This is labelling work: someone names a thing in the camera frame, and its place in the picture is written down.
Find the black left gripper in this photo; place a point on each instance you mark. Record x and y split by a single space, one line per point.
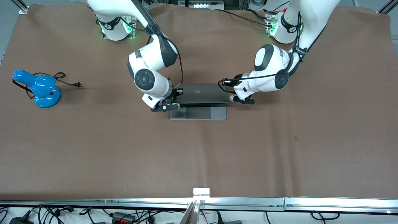
231 83

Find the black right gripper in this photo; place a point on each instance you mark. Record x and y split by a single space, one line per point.
178 92

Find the grey laptop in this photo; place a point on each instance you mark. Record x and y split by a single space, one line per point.
205 93

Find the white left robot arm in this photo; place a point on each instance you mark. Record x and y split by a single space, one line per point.
267 62

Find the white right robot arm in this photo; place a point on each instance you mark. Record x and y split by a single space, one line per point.
155 56

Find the brown table mat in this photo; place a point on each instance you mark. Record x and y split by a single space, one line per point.
199 155

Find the grey device with connectors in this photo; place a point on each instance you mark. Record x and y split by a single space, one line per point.
205 4

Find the aluminium profile beam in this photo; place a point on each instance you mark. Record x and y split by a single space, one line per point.
192 214

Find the black plug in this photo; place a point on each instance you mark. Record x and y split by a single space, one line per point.
219 219

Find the black orange connector box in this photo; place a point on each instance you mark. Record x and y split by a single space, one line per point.
122 216

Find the black power adapter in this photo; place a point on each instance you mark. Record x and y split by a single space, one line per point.
18 221

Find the white metal bracket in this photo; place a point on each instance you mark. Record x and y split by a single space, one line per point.
201 192

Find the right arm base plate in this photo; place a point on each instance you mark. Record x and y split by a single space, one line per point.
133 28

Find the aluminium table edge rail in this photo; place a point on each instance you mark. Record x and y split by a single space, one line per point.
242 203
342 205
53 202

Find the dark frame post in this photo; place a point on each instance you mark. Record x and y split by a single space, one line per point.
387 7

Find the aluminium frame post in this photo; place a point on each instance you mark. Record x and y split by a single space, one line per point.
23 9

